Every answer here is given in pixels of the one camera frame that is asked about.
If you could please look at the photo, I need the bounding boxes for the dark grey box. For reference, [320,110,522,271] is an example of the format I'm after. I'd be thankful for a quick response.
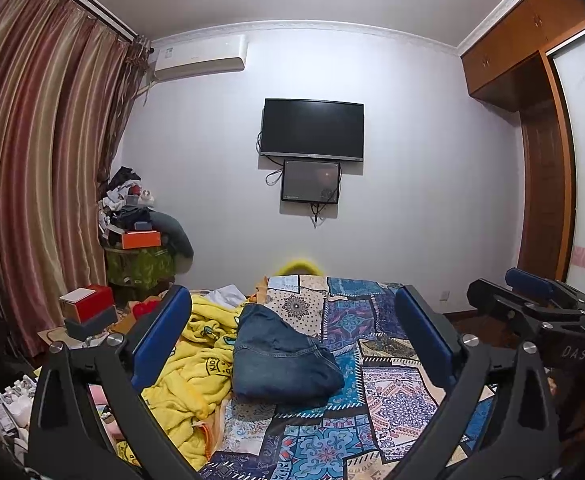
[64,307,118,342]

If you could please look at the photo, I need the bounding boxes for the white air conditioner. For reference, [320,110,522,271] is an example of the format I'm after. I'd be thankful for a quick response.
[150,35,250,81]

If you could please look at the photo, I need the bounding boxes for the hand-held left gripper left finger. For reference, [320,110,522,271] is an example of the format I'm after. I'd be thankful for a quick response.
[25,284,204,480]

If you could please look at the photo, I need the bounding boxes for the blue jeans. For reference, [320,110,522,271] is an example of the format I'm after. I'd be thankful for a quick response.
[232,304,344,408]

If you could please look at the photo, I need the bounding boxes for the orange box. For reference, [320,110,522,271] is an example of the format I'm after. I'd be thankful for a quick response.
[121,230,162,250]

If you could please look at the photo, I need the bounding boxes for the pile of clothes and clutter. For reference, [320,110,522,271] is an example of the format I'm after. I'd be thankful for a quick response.
[97,165,156,237]

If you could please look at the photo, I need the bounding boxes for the yellow round cushion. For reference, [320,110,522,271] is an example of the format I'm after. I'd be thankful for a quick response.
[277,258,324,277]

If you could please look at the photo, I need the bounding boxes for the red and white box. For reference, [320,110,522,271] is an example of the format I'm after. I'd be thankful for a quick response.
[59,284,114,324]

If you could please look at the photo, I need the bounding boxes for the black monitor cable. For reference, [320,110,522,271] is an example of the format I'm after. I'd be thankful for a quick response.
[311,187,341,229]

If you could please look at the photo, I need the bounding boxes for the striped red curtain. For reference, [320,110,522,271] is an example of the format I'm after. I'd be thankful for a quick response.
[0,0,146,361]

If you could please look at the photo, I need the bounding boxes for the wooden door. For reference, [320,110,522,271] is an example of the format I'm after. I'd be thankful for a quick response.
[518,105,573,281]

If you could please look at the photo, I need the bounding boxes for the curtain rail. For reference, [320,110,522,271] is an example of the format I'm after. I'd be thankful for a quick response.
[26,0,152,50]

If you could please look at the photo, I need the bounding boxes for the white clutter heap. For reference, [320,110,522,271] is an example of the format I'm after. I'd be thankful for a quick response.
[0,374,39,457]

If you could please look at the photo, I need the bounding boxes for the blue patchwork bedspread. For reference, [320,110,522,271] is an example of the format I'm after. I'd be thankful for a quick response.
[200,275,498,480]

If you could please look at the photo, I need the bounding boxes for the green cloth covered table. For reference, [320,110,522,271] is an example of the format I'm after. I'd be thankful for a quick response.
[104,245,176,295]

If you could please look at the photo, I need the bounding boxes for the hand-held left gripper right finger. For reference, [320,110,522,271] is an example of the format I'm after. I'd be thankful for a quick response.
[387,284,563,480]

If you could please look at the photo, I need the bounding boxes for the small black wall monitor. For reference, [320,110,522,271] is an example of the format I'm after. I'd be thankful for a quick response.
[281,159,342,204]

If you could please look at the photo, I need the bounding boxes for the yellow blanket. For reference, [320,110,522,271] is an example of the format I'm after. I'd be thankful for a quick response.
[116,292,254,472]

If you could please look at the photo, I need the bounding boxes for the wooden wardrobe with white doors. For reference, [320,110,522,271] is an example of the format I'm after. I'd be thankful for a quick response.
[461,0,585,311]

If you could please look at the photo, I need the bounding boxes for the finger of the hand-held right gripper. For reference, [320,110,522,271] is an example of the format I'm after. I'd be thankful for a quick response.
[505,267,585,311]
[466,278,585,348]

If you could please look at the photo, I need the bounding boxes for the white cloth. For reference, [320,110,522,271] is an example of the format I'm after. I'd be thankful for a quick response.
[207,285,249,309]

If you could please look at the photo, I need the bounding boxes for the black television cable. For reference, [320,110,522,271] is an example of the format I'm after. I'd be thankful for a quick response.
[257,132,286,187]

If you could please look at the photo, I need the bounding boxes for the dark grey bag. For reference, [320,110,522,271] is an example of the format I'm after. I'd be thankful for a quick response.
[150,211,194,274]

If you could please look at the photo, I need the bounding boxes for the black wall television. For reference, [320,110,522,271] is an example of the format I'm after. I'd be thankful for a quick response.
[260,98,365,163]

